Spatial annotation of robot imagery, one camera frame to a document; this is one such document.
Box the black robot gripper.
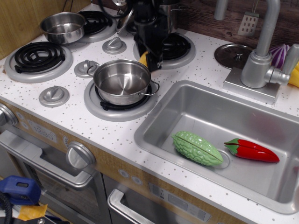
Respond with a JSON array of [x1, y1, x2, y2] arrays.
[[134, 16, 169, 72]]

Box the yellow toy corn cob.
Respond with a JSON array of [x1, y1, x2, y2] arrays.
[[138, 51, 148, 67]]

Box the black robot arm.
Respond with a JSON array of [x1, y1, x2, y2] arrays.
[[99, 0, 169, 72]]

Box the grey stove knob upper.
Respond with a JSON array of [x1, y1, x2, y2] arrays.
[[102, 37, 127, 55]]

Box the grey stove knob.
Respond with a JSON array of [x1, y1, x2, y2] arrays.
[[39, 86, 70, 108], [102, 37, 127, 55], [74, 60, 99, 78]]

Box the grey stove knob middle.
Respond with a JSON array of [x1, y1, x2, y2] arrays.
[[74, 60, 99, 78]]

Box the grey stove knob lower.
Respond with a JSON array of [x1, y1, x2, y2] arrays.
[[39, 86, 70, 108]]

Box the back right black burner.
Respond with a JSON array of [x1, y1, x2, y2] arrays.
[[133, 33, 196, 70]]

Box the front right black burner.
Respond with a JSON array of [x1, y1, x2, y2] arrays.
[[84, 81, 157, 122]]

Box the tall steel stock pot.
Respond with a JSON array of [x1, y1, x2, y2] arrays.
[[160, 0, 186, 34]]

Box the steel slotted ladle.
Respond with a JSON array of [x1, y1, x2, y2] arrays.
[[113, 0, 127, 7]]

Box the steel pot lid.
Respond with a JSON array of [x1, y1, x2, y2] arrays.
[[214, 43, 253, 70]]

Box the grey toy sink basin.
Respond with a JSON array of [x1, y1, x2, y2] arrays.
[[134, 81, 299, 214]]

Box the green toy bitter gourd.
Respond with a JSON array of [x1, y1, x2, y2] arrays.
[[171, 131, 224, 166]]

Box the small steel bowl pot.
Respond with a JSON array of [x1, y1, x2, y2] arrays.
[[40, 12, 85, 44]]

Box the grey toy faucet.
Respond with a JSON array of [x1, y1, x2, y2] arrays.
[[223, 0, 299, 105]]

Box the front left black burner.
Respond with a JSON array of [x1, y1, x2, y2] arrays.
[[4, 42, 73, 84]]

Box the red toy chili pepper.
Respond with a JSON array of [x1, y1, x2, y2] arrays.
[[224, 138, 280, 162]]

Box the silver oven dial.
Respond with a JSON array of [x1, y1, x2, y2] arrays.
[[0, 104, 18, 126], [66, 141, 96, 169]]

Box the purple toy onion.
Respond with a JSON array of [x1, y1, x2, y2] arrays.
[[269, 44, 290, 69]]

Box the yellow toy vegetable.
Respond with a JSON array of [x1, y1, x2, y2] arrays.
[[288, 64, 299, 88]]

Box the silver oven dial left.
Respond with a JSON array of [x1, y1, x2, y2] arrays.
[[0, 104, 18, 126]]

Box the blue clamp tool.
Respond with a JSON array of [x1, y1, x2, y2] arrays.
[[0, 175, 41, 205]]

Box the yellow tape piece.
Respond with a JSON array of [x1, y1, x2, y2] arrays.
[[17, 204, 48, 221]]

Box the steel pan with handles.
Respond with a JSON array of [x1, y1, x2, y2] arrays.
[[86, 59, 160, 106]]

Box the grey dishwasher door handle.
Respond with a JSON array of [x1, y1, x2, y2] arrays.
[[107, 189, 153, 224]]

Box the grey oven door handle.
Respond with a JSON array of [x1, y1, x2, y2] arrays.
[[0, 131, 93, 190]]

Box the black cable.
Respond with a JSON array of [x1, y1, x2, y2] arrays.
[[0, 193, 12, 224]]

